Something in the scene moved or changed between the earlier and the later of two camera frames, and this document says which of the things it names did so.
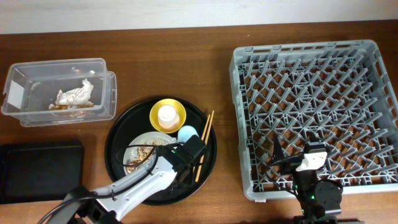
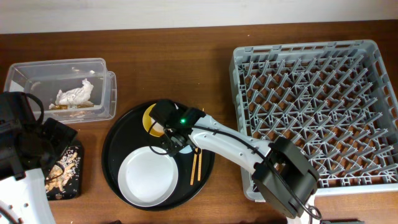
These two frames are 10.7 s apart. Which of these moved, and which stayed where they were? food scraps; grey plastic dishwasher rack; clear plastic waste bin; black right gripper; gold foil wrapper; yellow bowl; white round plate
Moved: white round plate; yellow bowl; black right gripper; food scraps
Stayed: gold foil wrapper; clear plastic waste bin; grey plastic dishwasher rack
